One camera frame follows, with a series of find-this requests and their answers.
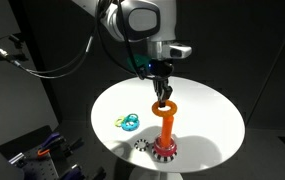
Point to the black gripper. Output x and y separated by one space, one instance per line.
161 71

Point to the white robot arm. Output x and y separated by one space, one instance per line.
131 21

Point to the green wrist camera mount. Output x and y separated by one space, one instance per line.
140 61

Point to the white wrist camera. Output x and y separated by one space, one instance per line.
176 51

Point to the round white pedestal table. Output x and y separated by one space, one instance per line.
208 129

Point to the orange peg ring holder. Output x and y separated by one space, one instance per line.
164 147

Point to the purple handled tool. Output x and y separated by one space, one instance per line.
52 140

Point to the orange handled tool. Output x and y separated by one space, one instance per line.
42 152

